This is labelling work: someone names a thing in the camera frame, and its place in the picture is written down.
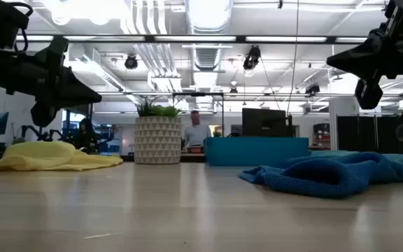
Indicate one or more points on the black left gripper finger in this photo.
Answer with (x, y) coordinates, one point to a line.
(79, 92)
(44, 113)

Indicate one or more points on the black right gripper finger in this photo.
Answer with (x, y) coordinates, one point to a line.
(359, 61)
(368, 94)

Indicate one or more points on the teal microfiber towel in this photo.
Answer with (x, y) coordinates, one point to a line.
(334, 153)

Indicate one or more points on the blue microfiber towel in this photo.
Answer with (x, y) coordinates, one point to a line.
(327, 175)

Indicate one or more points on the yellow microfiber towel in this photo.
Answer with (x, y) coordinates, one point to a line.
(47, 155)

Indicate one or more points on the black room divider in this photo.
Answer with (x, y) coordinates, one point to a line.
(366, 134)

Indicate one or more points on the black track spotlight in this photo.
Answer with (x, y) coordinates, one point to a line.
(251, 57)
(131, 62)
(312, 89)

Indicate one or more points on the red storage shelf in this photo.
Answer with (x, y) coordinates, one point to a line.
(322, 134)

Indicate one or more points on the green artificial succulent plant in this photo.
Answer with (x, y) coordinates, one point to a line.
(157, 110)

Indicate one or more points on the triangle patterned planter pot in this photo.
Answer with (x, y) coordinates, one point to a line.
(157, 140)

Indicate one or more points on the black monitor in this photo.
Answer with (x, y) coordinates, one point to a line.
(264, 122)

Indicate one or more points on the blue storage bin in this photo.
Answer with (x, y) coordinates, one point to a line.
(254, 150)

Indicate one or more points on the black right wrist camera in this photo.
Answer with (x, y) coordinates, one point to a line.
(401, 19)

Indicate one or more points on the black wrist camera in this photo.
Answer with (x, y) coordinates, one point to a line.
(56, 52)
(401, 19)

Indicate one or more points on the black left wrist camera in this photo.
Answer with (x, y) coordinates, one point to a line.
(56, 52)

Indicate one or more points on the black metal frame stand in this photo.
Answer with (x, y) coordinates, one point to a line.
(198, 94)

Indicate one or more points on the black overhead frame bar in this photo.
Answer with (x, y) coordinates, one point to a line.
(240, 39)

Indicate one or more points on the silver ceiling air duct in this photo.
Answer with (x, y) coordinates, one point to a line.
(208, 14)

